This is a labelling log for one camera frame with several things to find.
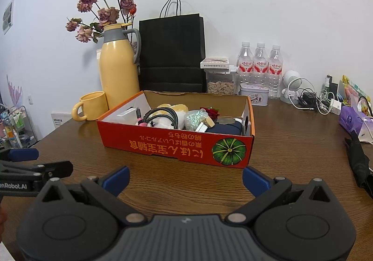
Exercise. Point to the yellow thermos jug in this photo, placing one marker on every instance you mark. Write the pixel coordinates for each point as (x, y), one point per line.
(118, 64)

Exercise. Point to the black folded umbrella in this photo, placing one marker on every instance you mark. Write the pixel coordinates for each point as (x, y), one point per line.
(359, 163)

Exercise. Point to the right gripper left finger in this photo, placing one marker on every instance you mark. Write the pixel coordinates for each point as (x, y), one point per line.
(103, 192)

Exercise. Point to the water bottle right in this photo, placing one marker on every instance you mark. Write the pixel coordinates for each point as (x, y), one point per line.
(275, 71)

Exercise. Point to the red artificial rose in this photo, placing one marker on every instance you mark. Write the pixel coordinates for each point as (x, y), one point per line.
(212, 112)

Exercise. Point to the red cardboard box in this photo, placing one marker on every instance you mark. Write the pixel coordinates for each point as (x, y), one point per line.
(217, 149)

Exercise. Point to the dark blue zip pouch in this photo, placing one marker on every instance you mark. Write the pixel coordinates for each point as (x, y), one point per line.
(227, 129)

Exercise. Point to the white round camera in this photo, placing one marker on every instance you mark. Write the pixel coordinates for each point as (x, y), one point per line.
(292, 82)

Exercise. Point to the clear snack container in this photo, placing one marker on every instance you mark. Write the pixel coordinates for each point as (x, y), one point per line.
(222, 82)

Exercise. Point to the small metal tin box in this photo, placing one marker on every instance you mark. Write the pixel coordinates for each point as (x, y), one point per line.
(258, 94)

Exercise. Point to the water bottle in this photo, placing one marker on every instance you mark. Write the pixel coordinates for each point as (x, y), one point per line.
(275, 71)
(245, 65)
(260, 64)

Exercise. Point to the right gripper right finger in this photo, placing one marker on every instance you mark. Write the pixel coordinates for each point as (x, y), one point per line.
(267, 193)

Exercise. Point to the person left hand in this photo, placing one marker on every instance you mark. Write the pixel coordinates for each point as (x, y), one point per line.
(3, 219)

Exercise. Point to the dried pink rose bouquet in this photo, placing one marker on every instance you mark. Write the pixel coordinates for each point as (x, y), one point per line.
(105, 13)

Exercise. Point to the white flat box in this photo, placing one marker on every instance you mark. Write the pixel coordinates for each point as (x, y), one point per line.
(215, 63)

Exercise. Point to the storage rack with items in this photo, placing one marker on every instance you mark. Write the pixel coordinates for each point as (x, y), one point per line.
(16, 128)

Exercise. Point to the white yellow plush hamster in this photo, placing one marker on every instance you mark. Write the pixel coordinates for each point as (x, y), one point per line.
(167, 116)

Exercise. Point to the yellow ceramic mug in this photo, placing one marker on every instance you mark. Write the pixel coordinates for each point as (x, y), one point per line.
(90, 107)

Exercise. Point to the water bottle middle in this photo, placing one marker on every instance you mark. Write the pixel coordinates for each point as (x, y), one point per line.
(260, 64)

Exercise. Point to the clear cotton swab container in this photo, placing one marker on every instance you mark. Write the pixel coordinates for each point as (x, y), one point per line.
(131, 116)

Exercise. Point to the water bottle left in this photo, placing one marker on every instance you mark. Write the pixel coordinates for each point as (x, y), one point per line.
(245, 65)

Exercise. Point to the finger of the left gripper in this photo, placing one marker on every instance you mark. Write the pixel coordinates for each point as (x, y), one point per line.
(21, 155)
(55, 169)

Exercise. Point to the black paper shopping bag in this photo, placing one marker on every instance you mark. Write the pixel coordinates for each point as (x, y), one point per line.
(173, 46)

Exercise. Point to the colourful snack packet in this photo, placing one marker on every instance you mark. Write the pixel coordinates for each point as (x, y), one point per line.
(352, 91)

